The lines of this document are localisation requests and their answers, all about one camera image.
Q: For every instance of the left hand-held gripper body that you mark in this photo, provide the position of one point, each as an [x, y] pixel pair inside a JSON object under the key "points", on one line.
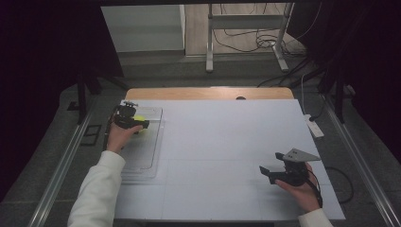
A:
{"points": [[127, 112]]}

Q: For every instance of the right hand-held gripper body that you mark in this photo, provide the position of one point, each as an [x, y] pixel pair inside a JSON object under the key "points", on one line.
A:
{"points": [[294, 173]]}

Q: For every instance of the yellow tennis ball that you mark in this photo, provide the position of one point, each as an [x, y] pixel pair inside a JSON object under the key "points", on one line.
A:
{"points": [[139, 118]]}

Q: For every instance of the clear plastic tray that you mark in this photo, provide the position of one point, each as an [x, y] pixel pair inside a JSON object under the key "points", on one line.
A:
{"points": [[145, 151]]}

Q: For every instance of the person's right hand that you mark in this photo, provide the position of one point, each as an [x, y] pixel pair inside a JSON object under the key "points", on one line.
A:
{"points": [[304, 197]]}

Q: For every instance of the person's left hand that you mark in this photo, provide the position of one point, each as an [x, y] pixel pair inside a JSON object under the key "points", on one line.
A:
{"points": [[118, 138]]}

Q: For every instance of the white power strip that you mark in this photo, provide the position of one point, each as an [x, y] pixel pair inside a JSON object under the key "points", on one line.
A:
{"points": [[314, 126]]}

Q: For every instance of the black metal stand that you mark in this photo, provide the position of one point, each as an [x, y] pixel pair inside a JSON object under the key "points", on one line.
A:
{"points": [[339, 101], [82, 97]]}

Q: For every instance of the white board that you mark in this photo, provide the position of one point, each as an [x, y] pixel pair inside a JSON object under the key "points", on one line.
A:
{"points": [[220, 151]]}

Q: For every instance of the wooden table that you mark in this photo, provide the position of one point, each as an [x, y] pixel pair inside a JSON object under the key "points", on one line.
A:
{"points": [[189, 94]]}

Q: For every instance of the black table grommet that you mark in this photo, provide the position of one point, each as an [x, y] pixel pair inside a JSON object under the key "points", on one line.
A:
{"points": [[240, 98]]}

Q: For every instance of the white cabinet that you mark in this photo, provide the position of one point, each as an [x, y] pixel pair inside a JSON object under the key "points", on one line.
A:
{"points": [[143, 28]]}

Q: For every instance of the white metal stand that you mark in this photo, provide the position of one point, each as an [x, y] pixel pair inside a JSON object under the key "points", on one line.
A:
{"points": [[244, 22]]}

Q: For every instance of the black floor frame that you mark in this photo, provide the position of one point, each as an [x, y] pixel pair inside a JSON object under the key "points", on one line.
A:
{"points": [[91, 135]]}

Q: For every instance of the aluminium floor rail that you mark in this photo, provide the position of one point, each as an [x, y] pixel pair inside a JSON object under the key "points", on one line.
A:
{"points": [[60, 175], [359, 164]]}

